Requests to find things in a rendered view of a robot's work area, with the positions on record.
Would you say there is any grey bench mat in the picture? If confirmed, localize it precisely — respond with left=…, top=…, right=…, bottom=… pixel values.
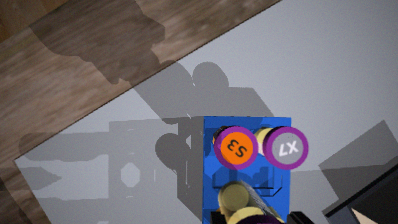
left=15, top=0, right=398, bottom=224

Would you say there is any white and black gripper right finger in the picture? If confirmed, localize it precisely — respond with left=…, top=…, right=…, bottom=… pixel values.
left=286, top=211, right=314, bottom=224

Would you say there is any blue tube rack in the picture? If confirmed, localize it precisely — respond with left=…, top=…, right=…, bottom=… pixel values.
left=202, top=116, right=291, bottom=224

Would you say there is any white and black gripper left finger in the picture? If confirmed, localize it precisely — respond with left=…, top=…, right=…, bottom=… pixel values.
left=210, top=211, right=227, bottom=224

